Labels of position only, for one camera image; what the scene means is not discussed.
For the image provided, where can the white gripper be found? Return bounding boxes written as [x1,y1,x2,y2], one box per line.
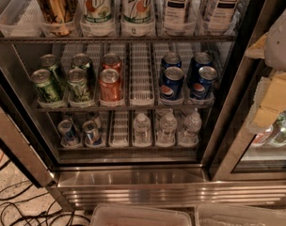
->
[245,9,286,134]

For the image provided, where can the green can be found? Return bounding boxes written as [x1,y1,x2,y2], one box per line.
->
[31,69,62,104]
[40,54,66,89]
[68,69,92,103]
[71,53,96,86]

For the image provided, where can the blue pepsi can front right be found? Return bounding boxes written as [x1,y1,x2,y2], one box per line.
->
[190,66,217,100]

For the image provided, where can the blue pepsi can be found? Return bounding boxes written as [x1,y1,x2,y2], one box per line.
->
[186,52,213,86]
[160,52,182,75]
[160,67,184,101]
[190,66,217,100]

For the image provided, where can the blue pepsi can back right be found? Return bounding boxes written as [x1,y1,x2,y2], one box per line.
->
[186,52,213,86]

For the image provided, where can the glass fridge door right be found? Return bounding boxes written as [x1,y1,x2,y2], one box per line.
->
[208,31,286,182]

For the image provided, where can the blue pepsi can front left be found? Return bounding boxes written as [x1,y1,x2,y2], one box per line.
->
[160,67,184,101]

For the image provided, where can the blue pepsi can back left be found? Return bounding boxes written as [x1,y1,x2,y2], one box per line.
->
[160,52,182,75]

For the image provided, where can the water bottle middle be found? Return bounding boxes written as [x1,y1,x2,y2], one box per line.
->
[157,112,177,147]

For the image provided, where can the water bottle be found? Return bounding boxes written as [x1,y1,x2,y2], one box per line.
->
[133,113,151,147]
[157,112,177,147]
[179,112,202,147]

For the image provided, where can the empty white shelf tray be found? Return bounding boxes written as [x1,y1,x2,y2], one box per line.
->
[129,43,154,106]

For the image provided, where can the orange can back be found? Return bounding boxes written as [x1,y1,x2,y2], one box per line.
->
[102,53,122,73]

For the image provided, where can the orange can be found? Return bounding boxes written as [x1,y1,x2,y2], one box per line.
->
[102,53,122,73]
[99,69,120,102]

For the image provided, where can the orange can front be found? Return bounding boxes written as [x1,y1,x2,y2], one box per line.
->
[99,69,120,102]

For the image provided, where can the blue silver can right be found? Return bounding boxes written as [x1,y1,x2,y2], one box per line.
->
[83,121,102,147]

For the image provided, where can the blue silver can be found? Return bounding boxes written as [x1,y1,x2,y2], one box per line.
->
[57,120,80,146]
[83,121,102,147]

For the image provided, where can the blue silver can left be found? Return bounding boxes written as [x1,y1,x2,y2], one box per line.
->
[57,120,80,146]

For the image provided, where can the green can back left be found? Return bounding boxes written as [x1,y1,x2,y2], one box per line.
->
[40,54,66,89]

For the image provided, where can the green can front left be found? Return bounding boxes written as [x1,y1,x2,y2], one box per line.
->
[31,69,62,104]

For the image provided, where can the gold tall can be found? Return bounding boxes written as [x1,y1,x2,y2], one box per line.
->
[37,0,77,36]

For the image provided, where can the steel fridge door left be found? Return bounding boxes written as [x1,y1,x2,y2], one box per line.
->
[0,73,54,187]

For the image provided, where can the tea bottle right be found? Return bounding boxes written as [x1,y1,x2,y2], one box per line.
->
[199,0,239,35]

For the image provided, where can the tea bottle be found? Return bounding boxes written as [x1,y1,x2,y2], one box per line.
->
[163,0,192,30]
[199,0,239,35]

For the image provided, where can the water bottle right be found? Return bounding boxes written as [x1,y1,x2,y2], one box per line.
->
[179,112,202,147]

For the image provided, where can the tea bottle left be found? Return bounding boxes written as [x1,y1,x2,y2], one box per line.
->
[163,0,192,30]

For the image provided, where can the water bottle left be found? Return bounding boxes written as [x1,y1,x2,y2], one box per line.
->
[133,113,151,147]

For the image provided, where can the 7up bottle right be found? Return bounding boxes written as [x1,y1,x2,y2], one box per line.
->
[122,0,151,24]

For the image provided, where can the clear bin right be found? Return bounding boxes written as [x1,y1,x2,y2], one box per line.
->
[195,203,286,226]

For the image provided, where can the clear bin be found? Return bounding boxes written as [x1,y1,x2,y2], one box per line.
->
[89,204,192,226]
[195,203,286,226]

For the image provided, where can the clear bin left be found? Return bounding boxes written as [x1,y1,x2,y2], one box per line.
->
[89,204,192,226]

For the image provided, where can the empty clear top tray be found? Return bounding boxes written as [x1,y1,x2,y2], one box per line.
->
[0,0,43,38]

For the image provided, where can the black floor cables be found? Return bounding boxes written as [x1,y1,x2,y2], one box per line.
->
[0,158,91,226]

